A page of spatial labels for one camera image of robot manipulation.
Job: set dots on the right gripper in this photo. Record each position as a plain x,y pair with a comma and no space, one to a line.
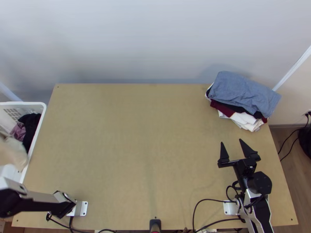
243,170

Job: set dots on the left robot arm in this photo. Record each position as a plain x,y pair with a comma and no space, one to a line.
36,206

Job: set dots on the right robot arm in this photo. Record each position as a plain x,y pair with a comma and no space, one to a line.
261,182

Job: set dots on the pile of folded clothes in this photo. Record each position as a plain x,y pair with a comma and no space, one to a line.
243,92

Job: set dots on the black bag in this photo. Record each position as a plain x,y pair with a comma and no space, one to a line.
306,143

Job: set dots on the white laundry basket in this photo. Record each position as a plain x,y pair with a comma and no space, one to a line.
36,106

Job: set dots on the heap of clothes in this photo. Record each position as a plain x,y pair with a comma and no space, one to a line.
30,126

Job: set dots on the white wall socket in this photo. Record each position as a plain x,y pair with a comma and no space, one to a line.
306,112

